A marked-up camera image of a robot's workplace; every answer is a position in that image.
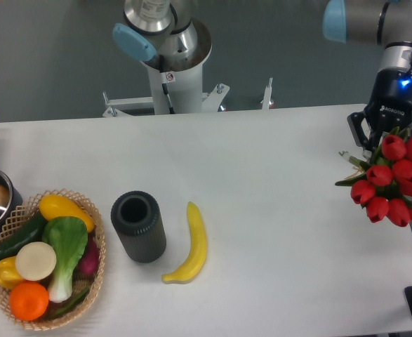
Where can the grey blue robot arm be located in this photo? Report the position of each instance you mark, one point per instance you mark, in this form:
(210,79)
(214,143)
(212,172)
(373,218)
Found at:
(386,23)

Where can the red tulip bouquet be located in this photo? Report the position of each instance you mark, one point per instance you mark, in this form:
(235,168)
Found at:
(382,184)

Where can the yellow banana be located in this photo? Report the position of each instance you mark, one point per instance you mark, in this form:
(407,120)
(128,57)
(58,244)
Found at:
(196,258)

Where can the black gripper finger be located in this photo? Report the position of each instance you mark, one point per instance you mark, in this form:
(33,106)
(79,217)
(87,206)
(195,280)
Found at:
(369,144)

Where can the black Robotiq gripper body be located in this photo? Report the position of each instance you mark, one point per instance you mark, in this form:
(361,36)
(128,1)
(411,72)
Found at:
(390,104)

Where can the green chili pepper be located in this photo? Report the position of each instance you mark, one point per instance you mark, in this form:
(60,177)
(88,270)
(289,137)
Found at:
(69,306)

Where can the dark green cucumber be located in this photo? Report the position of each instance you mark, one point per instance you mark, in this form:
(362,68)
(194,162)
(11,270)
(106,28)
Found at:
(30,232)

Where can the orange tangerine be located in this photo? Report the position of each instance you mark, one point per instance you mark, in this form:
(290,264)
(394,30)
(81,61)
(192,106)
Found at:
(28,301)

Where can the dark grey ribbed vase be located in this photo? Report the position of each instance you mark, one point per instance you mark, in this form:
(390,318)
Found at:
(136,218)

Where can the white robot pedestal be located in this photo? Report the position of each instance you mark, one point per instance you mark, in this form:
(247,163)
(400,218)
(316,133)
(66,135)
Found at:
(175,73)

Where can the purple red onion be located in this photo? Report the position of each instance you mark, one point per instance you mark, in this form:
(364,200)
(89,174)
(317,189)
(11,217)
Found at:
(88,265)

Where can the green bok choy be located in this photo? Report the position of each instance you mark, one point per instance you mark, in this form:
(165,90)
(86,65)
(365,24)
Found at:
(68,237)

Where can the yellow bell pepper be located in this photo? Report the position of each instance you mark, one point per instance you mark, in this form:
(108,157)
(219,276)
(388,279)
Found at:
(9,276)

